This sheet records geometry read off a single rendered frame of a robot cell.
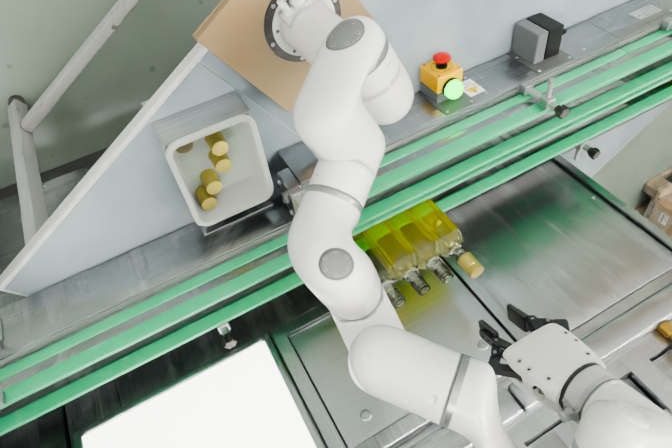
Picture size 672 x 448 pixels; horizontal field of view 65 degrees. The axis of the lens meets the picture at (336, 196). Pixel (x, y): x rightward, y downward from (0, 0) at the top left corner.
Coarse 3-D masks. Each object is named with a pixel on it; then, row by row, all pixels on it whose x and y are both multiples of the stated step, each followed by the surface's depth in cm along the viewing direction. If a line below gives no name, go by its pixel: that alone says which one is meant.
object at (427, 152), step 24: (624, 48) 131; (648, 48) 131; (576, 72) 127; (600, 72) 126; (624, 72) 125; (528, 96) 122; (576, 96) 121; (480, 120) 118; (504, 120) 117; (528, 120) 118; (432, 144) 115; (456, 144) 114; (384, 168) 112; (408, 168) 110
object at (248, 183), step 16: (208, 128) 94; (224, 128) 95; (240, 128) 106; (256, 128) 99; (176, 144) 93; (240, 144) 108; (256, 144) 101; (176, 160) 100; (192, 160) 105; (208, 160) 107; (240, 160) 111; (256, 160) 107; (176, 176) 97; (192, 176) 107; (224, 176) 111; (240, 176) 113; (256, 176) 114; (192, 192) 110; (224, 192) 112; (240, 192) 112; (256, 192) 112; (272, 192) 111; (192, 208) 103; (224, 208) 110; (240, 208) 109; (208, 224) 108
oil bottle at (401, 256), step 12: (372, 228) 114; (384, 228) 114; (372, 240) 113; (384, 240) 111; (396, 240) 111; (384, 252) 110; (396, 252) 109; (408, 252) 109; (396, 264) 107; (408, 264) 107; (396, 276) 109
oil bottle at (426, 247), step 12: (396, 216) 116; (408, 216) 116; (396, 228) 114; (408, 228) 113; (420, 228) 113; (408, 240) 111; (420, 240) 111; (432, 240) 110; (420, 252) 109; (432, 252) 109; (420, 264) 110
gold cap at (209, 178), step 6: (204, 174) 107; (210, 174) 107; (216, 174) 108; (204, 180) 106; (210, 180) 105; (216, 180) 106; (204, 186) 107; (210, 186) 105; (216, 186) 106; (222, 186) 107; (210, 192) 106; (216, 192) 107
